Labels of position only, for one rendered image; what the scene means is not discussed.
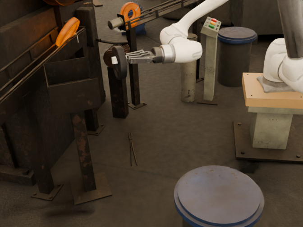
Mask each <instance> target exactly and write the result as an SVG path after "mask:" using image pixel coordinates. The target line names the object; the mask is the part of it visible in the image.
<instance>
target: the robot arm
mask: <svg viewBox="0 0 303 227"><path fill-rule="evenodd" d="M227 1H228V0H206V1H204V2H202V3H201V4H200V5H198V6H197V7H195V8H194V9H192V10H191V11H190V12H188V13H187V14H186V15H185V16H184V17H183V18H182V19H181V20H180V21H179V22H177V23H174V24H172V25H171V26H169V27H166V28H164V29H163V30H162V31H161V33H160V41H161V43H162V45H161V46H160V47H153V48H152V49H151V51H145V52H144V51H143V50H140V51H135V52H131V53H126V60H127V62H128V63H130V64H151V61H153V63H162V64H167V63H187V62H192V61H195V60H197V59H199V58H200V57H201V55H202V46H201V44H200V43H199V42H196V41H190V40H188V39H187V37H188V29H189V27H190V26H191V24H192V23H193V22H194V21H196V20H197V19H199V18H200V17H202V16H204V15H205V14H207V13H209V12H211V11H212V10H214V9H216V8H218V7H219V6H221V5H223V4H224V3H225V2H227ZM277 2H278V7H279V12H280V19H281V24H282V29H283V34H284V38H278V39H275V40H274V41H273V42H271V44H270V45H269V47H268V49H267V51H266V56H265V61H264V69H263V76H262V77H257V81H259V83H260V84H261V86H262V88H263V90H264V91H263V92H264V93H271V92H288V91H290V92H296V91H297V92H299V93H302V94H303V0H277Z"/></svg>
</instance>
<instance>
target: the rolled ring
mask: <svg viewBox="0 0 303 227"><path fill-rule="evenodd" d="M79 24H80V21H79V20H78V19H77V18H75V17H73V18H71V19H70V20H69V21H68V22H67V23H66V24H65V25H64V27H63V28H62V30H61V31H60V33H59V35H58V37H57V39H56V45H57V46H60V45H61V44H62V43H63V42H65V41H66V40H67V39H68V38H69V37H71V36H72V35H73V34H75V32H76V31H77V29H78V27H79Z"/></svg>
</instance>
